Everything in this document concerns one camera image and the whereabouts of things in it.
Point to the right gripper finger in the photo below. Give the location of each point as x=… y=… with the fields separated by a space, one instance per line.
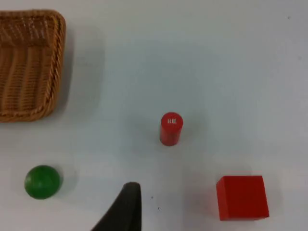
x=125 y=211

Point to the green ball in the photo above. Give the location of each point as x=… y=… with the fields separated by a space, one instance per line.
x=42 y=182

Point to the pale brown wicker basket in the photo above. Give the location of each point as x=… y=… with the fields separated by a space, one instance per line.
x=26 y=72

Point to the red cylinder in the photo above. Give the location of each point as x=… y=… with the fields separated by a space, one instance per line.
x=170 y=131

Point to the red cube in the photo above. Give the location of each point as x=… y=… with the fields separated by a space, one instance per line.
x=241 y=198

